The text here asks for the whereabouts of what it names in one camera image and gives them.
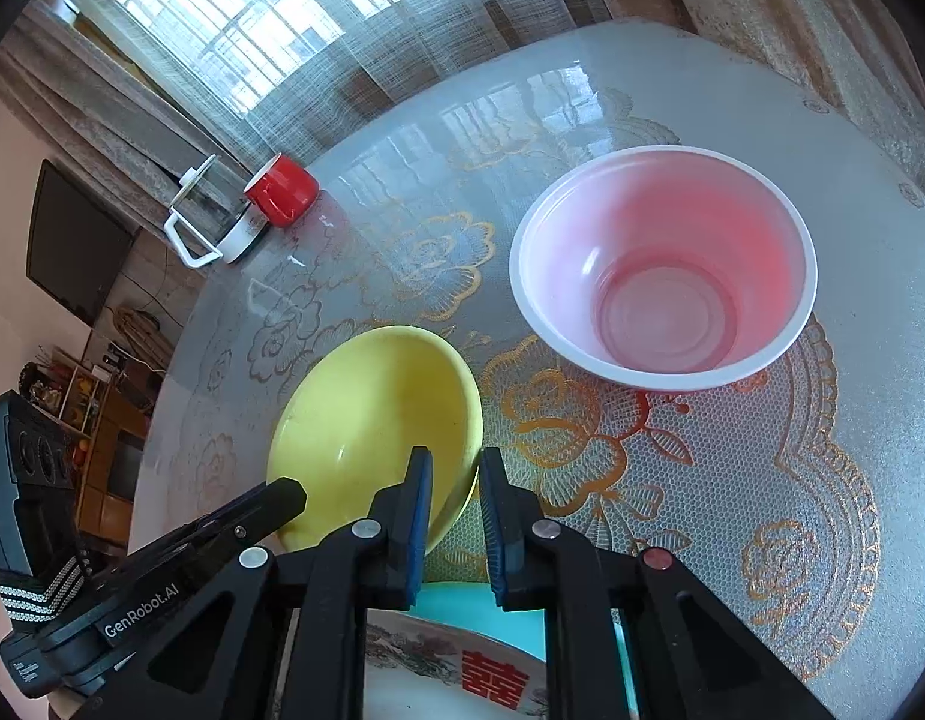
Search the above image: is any beige patterned curtain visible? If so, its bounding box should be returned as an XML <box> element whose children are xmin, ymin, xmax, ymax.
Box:
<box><xmin>642</xmin><ymin>0</ymin><xmax>925</xmax><ymax>203</ymax></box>
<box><xmin>0</xmin><ymin>0</ymin><xmax>284</xmax><ymax>233</ymax></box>

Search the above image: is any black wall television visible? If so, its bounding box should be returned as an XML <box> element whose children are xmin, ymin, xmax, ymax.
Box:
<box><xmin>25</xmin><ymin>159</ymin><xmax>141</xmax><ymax>327</ymax></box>

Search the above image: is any turquoise plastic plate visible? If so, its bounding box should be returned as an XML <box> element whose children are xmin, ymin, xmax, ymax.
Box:
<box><xmin>413</xmin><ymin>581</ymin><xmax>644</xmax><ymax>720</ymax></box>

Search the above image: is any wooden cabinet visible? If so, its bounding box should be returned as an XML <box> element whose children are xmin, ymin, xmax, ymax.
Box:
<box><xmin>20</xmin><ymin>345</ymin><xmax>160</xmax><ymax>541</ymax></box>

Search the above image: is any red plastic bowl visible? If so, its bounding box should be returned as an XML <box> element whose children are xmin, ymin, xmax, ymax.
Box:
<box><xmin>509</xmin><ymin>144</ymin><xmax>819</xmax><ymax>392</ymax></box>

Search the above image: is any sheer white curtain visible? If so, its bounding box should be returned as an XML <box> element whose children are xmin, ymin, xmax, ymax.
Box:
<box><xmin>50</xmin><ymin>0</ymin><xmax>621</xmax><ymax>188</ymax></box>

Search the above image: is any large white patterned plate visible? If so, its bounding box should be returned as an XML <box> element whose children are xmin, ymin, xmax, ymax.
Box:
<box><xmin>271</xmin><ymin>606</ymin><xmax>554</xmax><ymax>720</ymax></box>

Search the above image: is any barred window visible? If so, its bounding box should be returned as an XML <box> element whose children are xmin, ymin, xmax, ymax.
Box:
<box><xmin>80</xmin><ymin>0</ymin><xmax>576</xmax><ymax>117</ymax></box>

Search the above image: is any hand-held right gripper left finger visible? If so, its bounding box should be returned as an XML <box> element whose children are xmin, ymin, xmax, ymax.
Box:
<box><xmin>73</xmin><ymin>447</ymin><xmax>435</xmax><ymax>720</ymax></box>

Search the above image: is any white glass kettle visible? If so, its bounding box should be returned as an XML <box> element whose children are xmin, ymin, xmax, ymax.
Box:
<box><xmin>163</xmin><ymin>154</ymin><xmax>265</xmax><ymax>269</ymax></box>

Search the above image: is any red mug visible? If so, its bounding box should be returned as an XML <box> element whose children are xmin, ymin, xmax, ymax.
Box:
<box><xmin>244</xmin><ymin>153</ymin><xmax>318</xmax><ymax>229</ymax></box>

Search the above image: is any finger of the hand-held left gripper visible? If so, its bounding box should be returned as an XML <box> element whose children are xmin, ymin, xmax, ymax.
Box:
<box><xmin>128</xmin><ymin>477</ymin><xmax>308</xmax><ymax>563</ymax></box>

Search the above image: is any yellow plastic bowl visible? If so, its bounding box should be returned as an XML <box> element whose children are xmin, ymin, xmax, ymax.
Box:
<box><xmin>266</xmin><ymin>325</ymin><xmax>483</xmax><ymax>552</ymax></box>

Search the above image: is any wicker chair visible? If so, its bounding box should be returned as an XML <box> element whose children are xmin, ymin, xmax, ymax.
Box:
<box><xmin>113</xmin><ymin>305</ymin><xmax>175</xmax><ymax>368</ymax></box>

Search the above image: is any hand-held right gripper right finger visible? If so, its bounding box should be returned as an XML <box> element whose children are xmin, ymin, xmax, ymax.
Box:
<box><xmin>479</xmin><ymin>447</ymin><xmax>839</xmax><ymax>720</ymax></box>

